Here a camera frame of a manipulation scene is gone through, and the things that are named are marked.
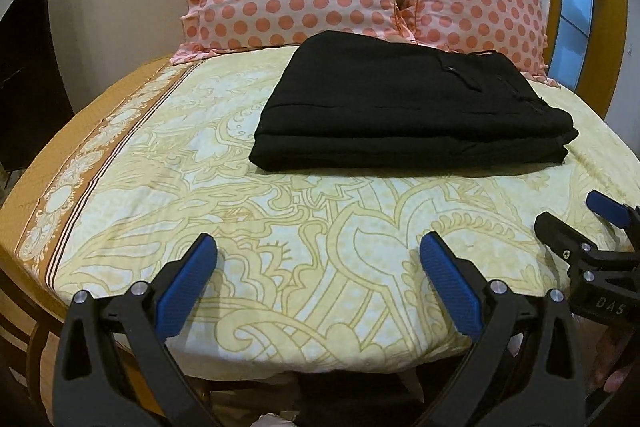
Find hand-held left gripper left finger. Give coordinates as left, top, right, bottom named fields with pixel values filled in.
left=52, top=233, right=218, bottom=427

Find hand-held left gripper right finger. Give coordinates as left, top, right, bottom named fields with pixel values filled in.
left=419, top=232, right=587, bottom=427

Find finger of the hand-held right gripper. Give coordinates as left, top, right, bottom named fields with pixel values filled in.
left=534, top=213, right=640, bottom=292
left=586, top=190, right=640, bottom=253

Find black pants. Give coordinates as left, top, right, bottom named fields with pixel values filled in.
left=248, top=30, right=580, bottom=172

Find person's right hand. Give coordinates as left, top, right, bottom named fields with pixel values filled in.
left=575, top=314, right=632, bottom=390

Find yellow patterned bedsheet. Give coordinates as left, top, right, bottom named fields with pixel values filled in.
left=0, top=44, right=640, bottom=380

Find wooden bed frame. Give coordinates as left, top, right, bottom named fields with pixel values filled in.
left=0, top=252, right=66, bottom=408

